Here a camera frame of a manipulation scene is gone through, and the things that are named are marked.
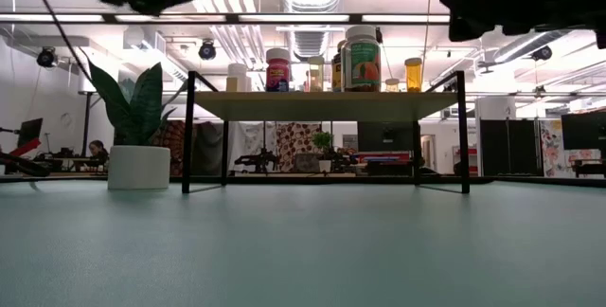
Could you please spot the green table mat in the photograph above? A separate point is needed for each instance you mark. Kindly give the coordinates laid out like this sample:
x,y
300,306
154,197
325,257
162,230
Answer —
x,y
189,259

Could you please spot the black cabinet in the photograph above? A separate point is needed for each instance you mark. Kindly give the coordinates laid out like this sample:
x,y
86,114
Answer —
x,y
509,148

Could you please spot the dark bottle yellow label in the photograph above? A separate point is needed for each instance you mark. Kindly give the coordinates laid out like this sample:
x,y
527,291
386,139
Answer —
x,y
336,72

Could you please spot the small orange-capped bottle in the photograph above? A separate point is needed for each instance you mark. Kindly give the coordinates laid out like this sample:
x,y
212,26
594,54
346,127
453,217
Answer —
x,y
392,84

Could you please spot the black background robot arm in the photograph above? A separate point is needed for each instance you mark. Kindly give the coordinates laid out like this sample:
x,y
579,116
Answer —
x,y
258,160

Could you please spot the small white background pot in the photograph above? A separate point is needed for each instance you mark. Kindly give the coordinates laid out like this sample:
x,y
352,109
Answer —
x,y
325,166

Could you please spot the pale green pill vial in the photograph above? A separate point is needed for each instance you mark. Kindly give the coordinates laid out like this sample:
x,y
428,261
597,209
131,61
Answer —
x,y
316,75

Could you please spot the wooden shelf black metal legs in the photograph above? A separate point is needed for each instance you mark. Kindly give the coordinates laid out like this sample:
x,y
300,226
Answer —
x,y
331,105

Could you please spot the small green background plant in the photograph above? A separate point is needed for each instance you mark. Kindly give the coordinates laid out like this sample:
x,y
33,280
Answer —
x,y
323,141

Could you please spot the black ceiling spotlight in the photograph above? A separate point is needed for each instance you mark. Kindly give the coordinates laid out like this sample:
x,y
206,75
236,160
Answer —
x,y
379,35
207,51
46,57
542,52

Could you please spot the orange patterned hanging cloth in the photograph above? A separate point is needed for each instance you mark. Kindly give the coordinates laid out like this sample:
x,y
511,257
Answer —
x,y
176,141

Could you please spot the black background monitor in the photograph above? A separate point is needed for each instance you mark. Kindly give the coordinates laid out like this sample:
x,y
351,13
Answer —
x,y
30,131

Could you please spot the green label gummy jar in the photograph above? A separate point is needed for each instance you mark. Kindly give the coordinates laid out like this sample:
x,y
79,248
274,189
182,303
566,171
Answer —
x,y
362,60

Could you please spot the red dotted hanging cloth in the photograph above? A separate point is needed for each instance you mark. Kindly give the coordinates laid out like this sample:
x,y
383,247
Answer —
x,y
293,143

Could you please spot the floral hanging cloth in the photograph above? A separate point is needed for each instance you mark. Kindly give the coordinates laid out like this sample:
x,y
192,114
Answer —
x,y
551,148

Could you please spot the black wall screen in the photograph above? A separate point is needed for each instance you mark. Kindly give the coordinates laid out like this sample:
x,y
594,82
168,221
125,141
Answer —
x,y
584,129

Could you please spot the green snake plant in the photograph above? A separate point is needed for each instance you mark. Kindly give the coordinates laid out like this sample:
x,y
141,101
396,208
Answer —
x,y
142,103

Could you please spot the white plant pot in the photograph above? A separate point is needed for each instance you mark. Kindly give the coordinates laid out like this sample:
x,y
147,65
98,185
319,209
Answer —
x,y
138,167

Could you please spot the black table frame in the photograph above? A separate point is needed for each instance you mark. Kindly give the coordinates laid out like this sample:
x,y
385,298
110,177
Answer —
x,y
440,179

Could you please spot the amber pill vial white cap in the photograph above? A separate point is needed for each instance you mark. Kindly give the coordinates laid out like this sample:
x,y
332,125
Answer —
x,y
413,77

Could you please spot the white plastic medicine bottle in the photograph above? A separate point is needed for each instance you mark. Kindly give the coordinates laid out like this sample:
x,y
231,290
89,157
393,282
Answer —
x,y
238,77

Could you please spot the person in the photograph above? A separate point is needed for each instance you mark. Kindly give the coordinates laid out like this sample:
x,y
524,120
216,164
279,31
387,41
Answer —
x,y
98,148

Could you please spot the pink label medicine bottle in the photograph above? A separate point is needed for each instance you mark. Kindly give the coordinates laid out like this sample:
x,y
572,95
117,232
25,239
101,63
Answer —
x,y
278,72

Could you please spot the white hanging cloth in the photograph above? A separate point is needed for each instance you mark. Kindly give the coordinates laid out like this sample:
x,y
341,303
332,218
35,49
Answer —
x,y
251,139

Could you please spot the black overhead frame bar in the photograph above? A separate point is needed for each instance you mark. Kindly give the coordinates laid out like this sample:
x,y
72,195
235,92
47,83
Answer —
x,y
232,18

